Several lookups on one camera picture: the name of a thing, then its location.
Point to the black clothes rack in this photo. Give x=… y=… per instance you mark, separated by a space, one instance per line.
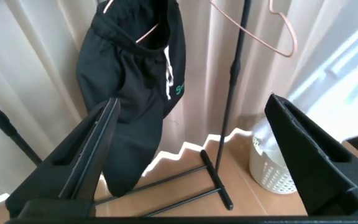
x=235 y=71

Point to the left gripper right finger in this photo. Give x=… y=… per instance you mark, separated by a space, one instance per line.
x=315 y=174

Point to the white laundry basket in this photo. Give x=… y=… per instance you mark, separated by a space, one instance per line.
x=269 y=174

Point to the black shorts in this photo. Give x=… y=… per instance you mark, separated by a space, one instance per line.
x=129 y=93

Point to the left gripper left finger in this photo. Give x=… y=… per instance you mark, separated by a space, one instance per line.
x=73 y=161

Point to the pink clothes hanger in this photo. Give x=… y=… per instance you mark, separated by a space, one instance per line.
x=148 y=33
x=296 y=46

